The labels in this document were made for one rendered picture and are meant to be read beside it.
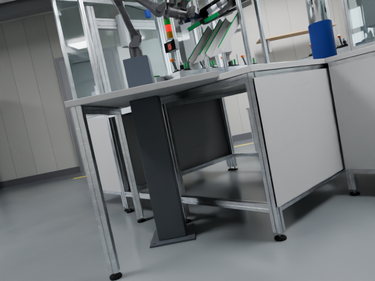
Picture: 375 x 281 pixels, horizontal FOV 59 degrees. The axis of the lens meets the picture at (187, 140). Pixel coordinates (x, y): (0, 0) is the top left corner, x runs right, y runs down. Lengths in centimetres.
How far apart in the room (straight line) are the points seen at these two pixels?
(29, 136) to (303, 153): 579
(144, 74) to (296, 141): 89
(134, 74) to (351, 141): 134
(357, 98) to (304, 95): 35
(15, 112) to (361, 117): 609
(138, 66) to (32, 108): 515
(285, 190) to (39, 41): 592
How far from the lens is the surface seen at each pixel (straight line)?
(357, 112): 218
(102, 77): 317
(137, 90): 151
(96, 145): 302
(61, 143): 675
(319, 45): 252
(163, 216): 196
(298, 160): 184
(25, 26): 714
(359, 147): 221
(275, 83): 174
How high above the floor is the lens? 70
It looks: 5 degrees down
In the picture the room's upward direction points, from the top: 11 degrees counter-clockwise
